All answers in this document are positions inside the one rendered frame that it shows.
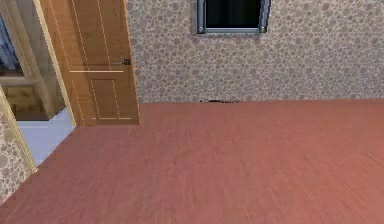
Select grey framed dark window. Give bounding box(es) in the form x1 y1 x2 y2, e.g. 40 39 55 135
196 0 272 35

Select brown wooden room door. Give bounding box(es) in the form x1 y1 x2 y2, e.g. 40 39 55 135
39 0 141 127

